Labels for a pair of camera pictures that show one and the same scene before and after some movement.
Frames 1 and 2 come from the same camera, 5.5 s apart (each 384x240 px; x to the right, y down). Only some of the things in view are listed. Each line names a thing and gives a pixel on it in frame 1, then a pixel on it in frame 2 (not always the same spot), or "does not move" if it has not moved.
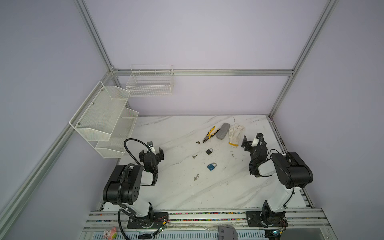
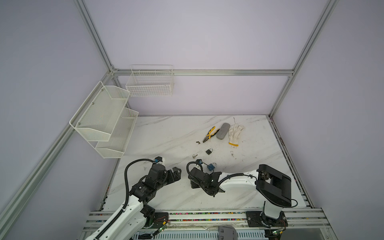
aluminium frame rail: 208,72 does not move
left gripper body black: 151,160 → 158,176
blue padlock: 211,166 does not move
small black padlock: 209,151 does not move
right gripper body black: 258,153 → 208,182
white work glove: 234,133 does not move
